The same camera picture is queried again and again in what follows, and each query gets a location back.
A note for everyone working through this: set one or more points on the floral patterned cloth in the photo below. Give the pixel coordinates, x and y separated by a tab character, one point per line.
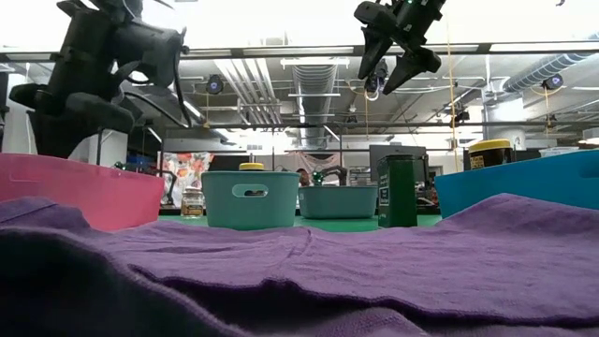
196	168

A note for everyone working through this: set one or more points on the green table mat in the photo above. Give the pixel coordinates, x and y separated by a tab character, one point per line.
337	225

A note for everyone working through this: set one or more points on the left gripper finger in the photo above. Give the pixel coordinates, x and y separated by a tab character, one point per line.
154	105
70	117

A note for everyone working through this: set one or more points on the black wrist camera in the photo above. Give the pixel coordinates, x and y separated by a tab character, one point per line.
374	14
150	51

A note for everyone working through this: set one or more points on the silver ventilation duct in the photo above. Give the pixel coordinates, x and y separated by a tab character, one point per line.
314	89

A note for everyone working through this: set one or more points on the dark grey monitor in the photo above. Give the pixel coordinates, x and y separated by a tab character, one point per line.
398	150

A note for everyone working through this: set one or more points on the black ceiling camera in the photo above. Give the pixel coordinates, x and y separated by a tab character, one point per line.
553	82
214	84

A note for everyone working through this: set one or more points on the person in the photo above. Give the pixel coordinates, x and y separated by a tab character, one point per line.
305	178

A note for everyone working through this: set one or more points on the small glass spice jar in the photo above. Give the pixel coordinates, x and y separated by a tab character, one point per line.
192	203

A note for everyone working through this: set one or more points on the low teal plastic bin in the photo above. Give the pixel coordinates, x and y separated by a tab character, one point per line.
337	203

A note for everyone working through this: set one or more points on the blue plastic bin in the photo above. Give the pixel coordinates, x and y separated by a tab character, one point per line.
524	182

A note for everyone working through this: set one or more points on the pink plastic bin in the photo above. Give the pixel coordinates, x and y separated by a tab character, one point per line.
70	192

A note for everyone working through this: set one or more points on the black cabinet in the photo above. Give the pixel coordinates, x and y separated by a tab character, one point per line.
526	156

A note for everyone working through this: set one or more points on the black hanging camera device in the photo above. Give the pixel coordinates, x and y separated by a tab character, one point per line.
374	86

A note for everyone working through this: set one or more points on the silver flexible duct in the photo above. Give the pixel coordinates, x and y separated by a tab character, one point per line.
543	69

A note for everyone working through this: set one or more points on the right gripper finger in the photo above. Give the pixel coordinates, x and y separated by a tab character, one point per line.
414	61
374	49

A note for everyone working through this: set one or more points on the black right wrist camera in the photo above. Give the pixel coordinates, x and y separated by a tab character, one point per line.
374	14

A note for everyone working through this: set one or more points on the green black pepper tin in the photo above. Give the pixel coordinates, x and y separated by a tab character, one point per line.
400	192

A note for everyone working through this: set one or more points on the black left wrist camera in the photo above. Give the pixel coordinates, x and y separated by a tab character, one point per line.
150	51

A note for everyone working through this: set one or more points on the purple cloth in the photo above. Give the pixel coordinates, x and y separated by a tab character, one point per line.
327	271

